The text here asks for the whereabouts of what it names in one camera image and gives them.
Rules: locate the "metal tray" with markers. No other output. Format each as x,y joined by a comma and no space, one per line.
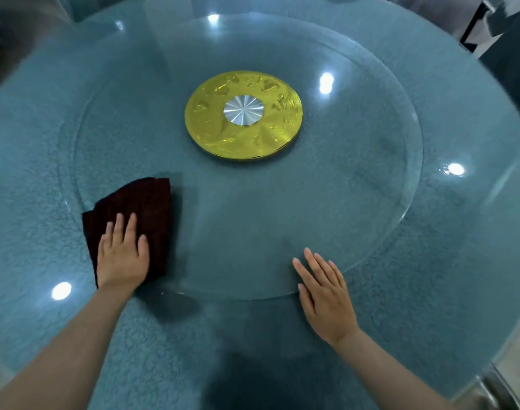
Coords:
486,392

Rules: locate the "person's left hand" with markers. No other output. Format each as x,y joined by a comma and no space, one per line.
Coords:
121,260

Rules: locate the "blue covered chair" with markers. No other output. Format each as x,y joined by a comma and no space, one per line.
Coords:
93,6
510,59

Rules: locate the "round blue table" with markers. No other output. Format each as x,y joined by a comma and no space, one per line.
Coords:
456,273

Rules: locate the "person's left forearm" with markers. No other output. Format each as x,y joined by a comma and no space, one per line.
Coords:
59,354

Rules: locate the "dark red cloth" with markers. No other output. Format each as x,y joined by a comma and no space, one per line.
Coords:
144,196

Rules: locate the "person's right hand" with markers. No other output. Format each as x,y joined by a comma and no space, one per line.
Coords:
328,307

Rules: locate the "round white clothed table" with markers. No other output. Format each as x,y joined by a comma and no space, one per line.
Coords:
469,12

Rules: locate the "yellow round disc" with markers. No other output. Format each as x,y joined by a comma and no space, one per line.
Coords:
204,132

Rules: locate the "person's right forearm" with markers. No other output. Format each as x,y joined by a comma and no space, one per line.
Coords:
388,375

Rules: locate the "round glass turntable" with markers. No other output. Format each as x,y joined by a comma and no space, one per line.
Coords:
328,187

